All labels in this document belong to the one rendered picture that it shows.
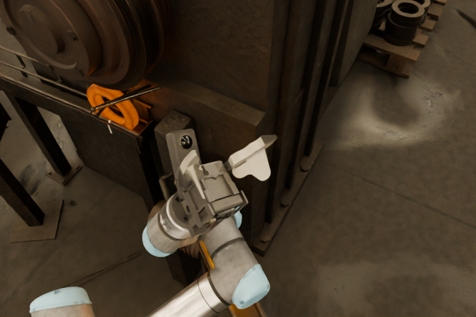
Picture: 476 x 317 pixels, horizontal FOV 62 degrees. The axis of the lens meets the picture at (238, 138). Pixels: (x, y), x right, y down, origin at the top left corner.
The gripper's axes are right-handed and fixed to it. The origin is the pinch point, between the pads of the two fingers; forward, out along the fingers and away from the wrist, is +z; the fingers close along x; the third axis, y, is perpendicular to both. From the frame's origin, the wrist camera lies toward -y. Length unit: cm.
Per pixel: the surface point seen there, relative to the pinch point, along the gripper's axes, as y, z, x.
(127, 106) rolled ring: -44, -56, -17
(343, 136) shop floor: -27, -83, -145
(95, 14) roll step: -44.9, -20.4, 0.6
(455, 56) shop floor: -47, -44, -243
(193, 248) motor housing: 0, -71, -27
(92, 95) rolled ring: -54, -62, -12
